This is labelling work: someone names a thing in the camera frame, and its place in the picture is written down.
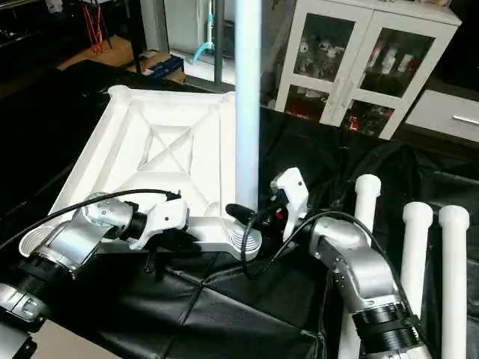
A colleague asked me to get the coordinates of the white plastic table top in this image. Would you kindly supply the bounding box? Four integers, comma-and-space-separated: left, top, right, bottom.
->
18, 84, 263, 262

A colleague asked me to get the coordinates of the white plastic table leg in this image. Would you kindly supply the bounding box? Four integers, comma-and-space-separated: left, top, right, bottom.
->
438, 203, 472, 359
230, 0, 263, 260
400, 200, 436, 301
338, 174, 382, 359

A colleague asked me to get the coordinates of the black work mat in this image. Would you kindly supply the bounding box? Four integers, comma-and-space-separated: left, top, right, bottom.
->
0, 60, 479, 359

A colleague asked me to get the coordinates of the brown cardboard box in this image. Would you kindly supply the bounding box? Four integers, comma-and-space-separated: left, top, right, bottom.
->
134, 51, 186, 80

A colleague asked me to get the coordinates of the white glass door cabinet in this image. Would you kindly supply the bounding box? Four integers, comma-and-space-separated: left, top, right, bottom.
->
275, 0, 463, 141

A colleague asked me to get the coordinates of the grey metal pole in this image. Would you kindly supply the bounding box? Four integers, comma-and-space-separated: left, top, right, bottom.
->
213, 0, 228, 93

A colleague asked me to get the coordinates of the light blue mop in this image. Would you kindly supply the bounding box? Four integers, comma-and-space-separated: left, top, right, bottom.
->
192, 0, 219, 65

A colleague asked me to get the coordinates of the white appliance cabinet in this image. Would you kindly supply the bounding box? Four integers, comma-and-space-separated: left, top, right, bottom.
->
163, 0, 239, 61

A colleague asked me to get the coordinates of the white drawer unit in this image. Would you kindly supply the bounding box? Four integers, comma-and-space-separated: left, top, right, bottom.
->
403, 89, 479, 144

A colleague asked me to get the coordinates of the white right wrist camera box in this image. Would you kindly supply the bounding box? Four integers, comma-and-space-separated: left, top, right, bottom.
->
269, 167, 310, 242

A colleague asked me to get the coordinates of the red cable bundle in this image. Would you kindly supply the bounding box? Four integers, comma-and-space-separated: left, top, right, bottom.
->
84, 0, 106, 55

